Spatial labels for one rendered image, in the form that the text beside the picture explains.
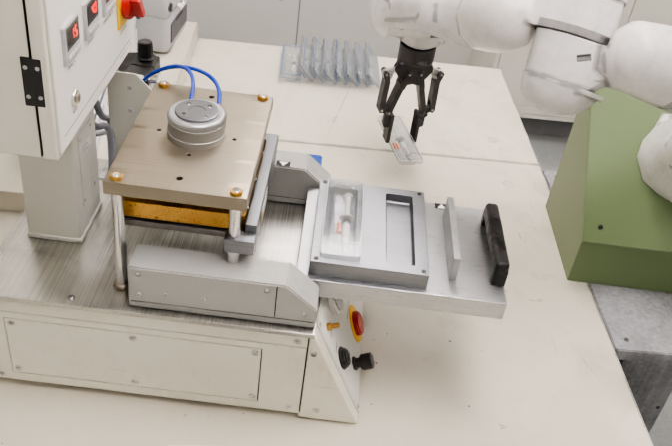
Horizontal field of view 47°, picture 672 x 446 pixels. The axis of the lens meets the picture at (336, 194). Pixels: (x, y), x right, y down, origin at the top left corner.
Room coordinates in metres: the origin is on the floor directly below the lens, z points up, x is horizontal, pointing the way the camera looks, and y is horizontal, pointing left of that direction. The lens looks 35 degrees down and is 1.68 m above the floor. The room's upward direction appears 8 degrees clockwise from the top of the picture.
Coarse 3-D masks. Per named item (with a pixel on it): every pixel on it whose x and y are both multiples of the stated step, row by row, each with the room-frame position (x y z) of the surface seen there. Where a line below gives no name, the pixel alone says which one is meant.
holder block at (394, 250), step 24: (384, 192) 1.00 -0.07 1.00; (408, 192) 1.01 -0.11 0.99; (384, 216) 0.93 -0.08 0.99; (408, 216) 0.96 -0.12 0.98; (384, 240) 0.88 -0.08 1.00; (408, 240) 0.90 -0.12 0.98; (312, 264) 0.81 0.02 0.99; (336, 264) 0.81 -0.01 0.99; (360, 264) 0.82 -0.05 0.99; (384, 264) 0.82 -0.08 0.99; (408, 264) 0.85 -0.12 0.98
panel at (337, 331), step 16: (320, 304) 0.80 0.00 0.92; (352, 304) 0.94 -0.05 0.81; (320, 320) 0.78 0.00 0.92; (336, 320) 0.84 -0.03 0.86; (336, 336) 0.81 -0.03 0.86; (352, 336) 0.87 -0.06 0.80; (336, 352) 0.78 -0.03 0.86; (352, 352) 0.84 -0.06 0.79; (352, 368) 0.81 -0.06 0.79; (352, 384) 0.79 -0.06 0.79; (352, 400) 0.76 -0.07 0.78
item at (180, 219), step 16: (256, 176) 0.92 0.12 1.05; (128, 208) 0.80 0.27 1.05; (144, 208) 0.80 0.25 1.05; (160, 208) 0.80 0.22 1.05; (176, 208) 0.80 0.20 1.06; (192, 208) 0.80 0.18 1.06; (208, 208) 0.81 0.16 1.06; (128, 224) 0.80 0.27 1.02; (144, 224) 0.80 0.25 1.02; (160, 224) 0.80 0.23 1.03; (176, 224) 0.80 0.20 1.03; (192, 224) 0.81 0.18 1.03; (208, 224) 0.80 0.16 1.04; (224, 224) 0.80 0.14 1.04
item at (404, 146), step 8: (400, 120) 1.56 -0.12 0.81; (392, 128) 1.52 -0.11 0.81; (400, 128) 1.53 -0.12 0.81; (392, 136) 1.49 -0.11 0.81; (400, 136) 1.49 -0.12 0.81; (408, 136) 1.50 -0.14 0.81; (392, 144) 1.46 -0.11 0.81; (400, 144) 1.46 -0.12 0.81; (408, 144) 1.47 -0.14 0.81; (400, 152) 1.43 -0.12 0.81; (408, 152) 1.43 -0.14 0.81; (416, 152) 1.44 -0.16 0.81
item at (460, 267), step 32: (448, 224) 0.93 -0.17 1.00; (480, 224) 0.98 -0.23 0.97; (448, 256) 0.88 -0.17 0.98; (480, 256) 0.90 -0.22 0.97; (320, 288) 0.80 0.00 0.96; (352, 288) 0.80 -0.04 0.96; (384, 288) 0.80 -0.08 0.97; (416, 288) 0.81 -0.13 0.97; (448, 288) 0.82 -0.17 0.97; (480, 288) 0.83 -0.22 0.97
